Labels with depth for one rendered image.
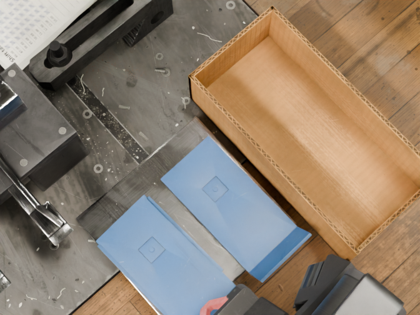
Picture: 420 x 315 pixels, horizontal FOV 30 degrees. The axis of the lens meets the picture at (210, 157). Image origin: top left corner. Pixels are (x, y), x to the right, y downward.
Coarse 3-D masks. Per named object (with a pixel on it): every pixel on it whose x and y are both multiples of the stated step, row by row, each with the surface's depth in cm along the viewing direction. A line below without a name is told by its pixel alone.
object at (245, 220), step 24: (216, 144) 84; (192, 168) 83; (216, 168) 83; (240, 168) 83; (192, 192) 83; (240, 192) 83; (216, 216) 82; (240, 216) 82; (264, 216) 82; (240, 240) 81; (264, 240) 81; (288, 240) 80; (264, 264) 80
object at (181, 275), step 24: (144, 216) 82; (96, 240) 82; (120, 240) 81; (144, 240) 81; (168, 240) 81; (120, 264) 81; (144, 264) 81; (168, 264) 81; (192, 264) 81; (144, 288) 80; (168, 288) 80; (192, 288) 80; (216, 288) 80; (168, 312) 80; (192, 312) 79
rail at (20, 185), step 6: (0, 162) 77; (6, 168) 77; (12, 174) 77; (12, 180) 76; (18, 180) 76; (18, 186) 76; (24, 186) 76; (24, 192) 76; (30, 192) 76; (30, 198) 76; (36, 204) 76
